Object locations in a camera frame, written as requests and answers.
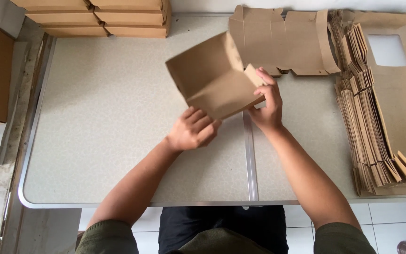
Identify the person's left hand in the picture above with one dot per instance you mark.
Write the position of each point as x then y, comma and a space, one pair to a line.
187, 134

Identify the person's right hand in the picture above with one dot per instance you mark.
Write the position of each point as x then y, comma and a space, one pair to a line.
271, 109

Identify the half-folded brown cardboard box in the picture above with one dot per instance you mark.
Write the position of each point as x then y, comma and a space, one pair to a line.
210, 83

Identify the pile of flat cardboard blanks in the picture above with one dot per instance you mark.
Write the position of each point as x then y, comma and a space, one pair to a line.
287, 42

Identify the black shorts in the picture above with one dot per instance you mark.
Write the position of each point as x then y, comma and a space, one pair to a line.
224, 222

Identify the olive green shirt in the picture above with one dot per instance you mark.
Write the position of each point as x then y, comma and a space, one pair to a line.
220, 245

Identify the pile of windowed cardboard blanks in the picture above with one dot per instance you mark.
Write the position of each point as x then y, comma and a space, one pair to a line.
397, 105

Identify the stack of finished cardboard boxes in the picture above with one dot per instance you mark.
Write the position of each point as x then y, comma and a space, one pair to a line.
132, 17

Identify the grey board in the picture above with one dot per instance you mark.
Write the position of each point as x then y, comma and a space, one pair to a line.
4, 14

